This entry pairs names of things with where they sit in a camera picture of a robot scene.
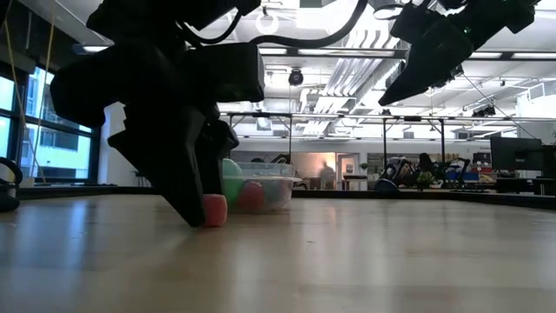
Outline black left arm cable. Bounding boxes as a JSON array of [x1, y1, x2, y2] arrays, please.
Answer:
[[175, 0, 371, 50]]

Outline clear plastic tupperware container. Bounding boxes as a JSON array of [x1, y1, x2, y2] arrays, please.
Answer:
[[220, 161, 304, 216]]

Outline person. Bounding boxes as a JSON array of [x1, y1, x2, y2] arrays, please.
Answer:
[[319, 161, 337, 190], [416, 152, 436, 176]]

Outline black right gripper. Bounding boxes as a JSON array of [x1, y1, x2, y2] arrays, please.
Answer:
[[377, 0, 542, 107]]

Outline pink toy raspberry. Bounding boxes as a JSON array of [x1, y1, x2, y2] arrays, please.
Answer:
[[202, 193, 228, 229]]

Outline black background rig frame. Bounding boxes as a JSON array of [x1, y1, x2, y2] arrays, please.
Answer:
[[381, 115, 447, 176], [221, 111, 294, 165]]

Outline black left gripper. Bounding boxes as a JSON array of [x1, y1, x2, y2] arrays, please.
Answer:
[[50, 41, 267, 229]]

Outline black aluminium table frame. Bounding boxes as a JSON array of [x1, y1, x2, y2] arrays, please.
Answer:
[[17, 183, 556, 210]]

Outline green toy bell pepper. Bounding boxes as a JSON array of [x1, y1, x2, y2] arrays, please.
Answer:
[[222, 157, 246, 207]]

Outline black computer monitor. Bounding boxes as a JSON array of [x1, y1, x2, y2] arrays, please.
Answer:
[[489, 137, 543, 172]]

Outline black rounded fixture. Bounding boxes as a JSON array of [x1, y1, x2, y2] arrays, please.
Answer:
[[0, 156, 23, 214]]

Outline white coiled ceiling cable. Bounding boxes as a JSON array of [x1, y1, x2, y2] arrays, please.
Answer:
[[255, 5, 281, 37]]

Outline black window frame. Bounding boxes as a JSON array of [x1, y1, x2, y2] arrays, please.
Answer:
[[0, 60, 106, 184]]

